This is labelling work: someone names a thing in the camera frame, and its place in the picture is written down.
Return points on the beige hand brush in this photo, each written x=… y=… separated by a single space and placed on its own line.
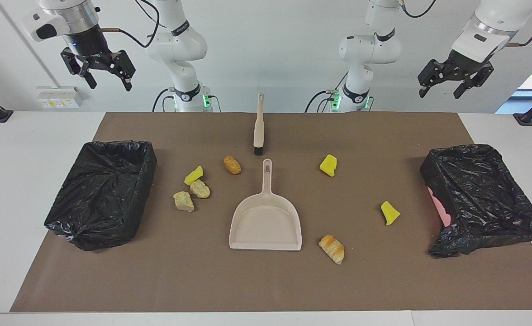
x=258 y=131

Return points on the pink plastic bin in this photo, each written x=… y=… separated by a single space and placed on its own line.
x=442 y=213

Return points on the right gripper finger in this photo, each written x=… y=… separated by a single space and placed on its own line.
x=125 y=68
x=81 y=68

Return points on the brown fried nugget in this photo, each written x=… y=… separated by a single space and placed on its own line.
x=232 y=165

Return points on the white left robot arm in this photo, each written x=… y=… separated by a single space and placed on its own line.
x=365 y=50

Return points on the beige lump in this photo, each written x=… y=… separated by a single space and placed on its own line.
x=200 y=189
x=183 y=201

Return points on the yellow sponge piece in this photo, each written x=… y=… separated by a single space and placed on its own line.
x=194 y=175
x=328 y=165
x=389 y=213

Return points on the toy croissant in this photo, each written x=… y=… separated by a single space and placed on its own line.
x=333 y=250

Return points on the black garbage bag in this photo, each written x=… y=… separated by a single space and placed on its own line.
x=483 y=190

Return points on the brown table mat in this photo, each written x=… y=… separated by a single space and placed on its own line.
x=266 y=280

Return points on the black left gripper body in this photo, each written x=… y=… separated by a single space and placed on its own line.
x=465 y=64

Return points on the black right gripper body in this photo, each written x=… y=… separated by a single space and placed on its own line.
x=89 y=45

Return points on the black bag covered bin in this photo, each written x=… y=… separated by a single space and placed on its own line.
x=98 y=194

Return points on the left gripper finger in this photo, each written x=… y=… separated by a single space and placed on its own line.
x=474 y=80
x=431 y=74

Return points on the beige plastic dustpan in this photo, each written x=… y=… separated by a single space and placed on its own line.
x=266 y=226

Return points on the white wall socket box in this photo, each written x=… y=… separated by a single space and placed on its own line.
x=58 y=97

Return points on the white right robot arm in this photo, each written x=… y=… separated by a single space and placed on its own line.
x=180 y=45

